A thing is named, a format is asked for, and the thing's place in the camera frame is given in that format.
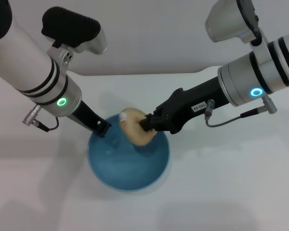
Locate beige egg yolk pastry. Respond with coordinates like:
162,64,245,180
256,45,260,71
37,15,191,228
119,107,158,147

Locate arm connector cable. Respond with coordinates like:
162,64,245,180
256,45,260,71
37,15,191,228
22,105,60,132
204,95,278,128

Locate blue ceramic bowl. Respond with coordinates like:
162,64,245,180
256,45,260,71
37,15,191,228
87,113,171,193

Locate left arm connector cable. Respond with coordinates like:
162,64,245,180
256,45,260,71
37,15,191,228
22,105,60,132

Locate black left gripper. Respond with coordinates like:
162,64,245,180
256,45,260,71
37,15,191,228
66,99,112,139

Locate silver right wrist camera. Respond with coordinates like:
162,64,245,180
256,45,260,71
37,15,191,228
204,0,264,45

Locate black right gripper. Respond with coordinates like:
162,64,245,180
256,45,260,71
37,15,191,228
139,76,230,135

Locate right arm connector cable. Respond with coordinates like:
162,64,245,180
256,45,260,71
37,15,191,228
204,95,278,128

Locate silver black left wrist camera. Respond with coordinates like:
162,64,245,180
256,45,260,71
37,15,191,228
40,6,108,73

